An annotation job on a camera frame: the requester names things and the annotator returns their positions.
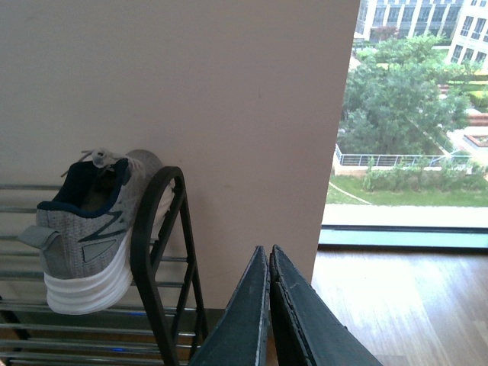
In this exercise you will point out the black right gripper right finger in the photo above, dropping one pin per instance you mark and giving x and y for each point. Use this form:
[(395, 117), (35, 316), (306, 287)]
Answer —
[(306, 332)]

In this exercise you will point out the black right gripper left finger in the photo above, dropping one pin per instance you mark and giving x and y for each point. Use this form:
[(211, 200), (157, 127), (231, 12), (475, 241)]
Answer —
[(240, 337)]

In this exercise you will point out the black metal shoe rack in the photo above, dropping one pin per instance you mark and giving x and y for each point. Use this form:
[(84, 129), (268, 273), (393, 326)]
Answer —
[(161, 320)]

